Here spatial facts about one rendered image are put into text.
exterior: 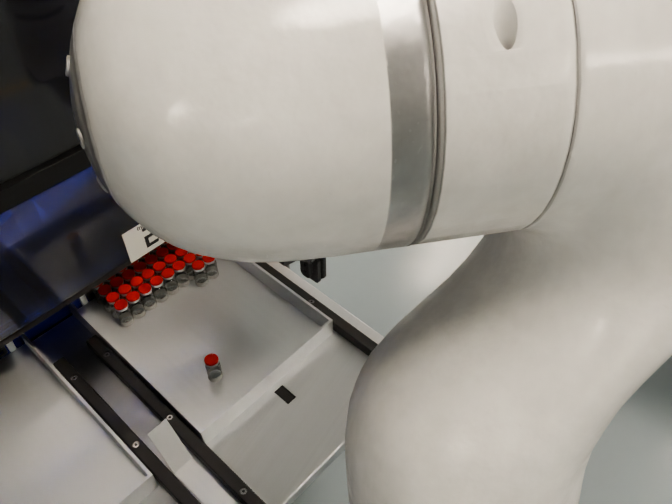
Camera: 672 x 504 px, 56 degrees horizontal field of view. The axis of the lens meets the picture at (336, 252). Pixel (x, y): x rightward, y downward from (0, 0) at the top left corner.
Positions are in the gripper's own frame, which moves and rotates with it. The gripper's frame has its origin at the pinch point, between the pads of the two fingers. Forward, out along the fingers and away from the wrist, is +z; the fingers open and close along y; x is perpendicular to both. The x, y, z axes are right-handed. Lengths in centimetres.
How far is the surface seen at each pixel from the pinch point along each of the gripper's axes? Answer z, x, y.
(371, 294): 110, -48, -74
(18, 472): 22.1, -17.0, 39.8
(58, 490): 22.1, -10.9, 37.4
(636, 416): 110, 40, -92
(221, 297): 22.2, -20.5, 1.6
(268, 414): 22.4, 1.0, 11.0
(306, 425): 22.4, 6.3, 8.5
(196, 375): 22.2, -11.6, 14.0
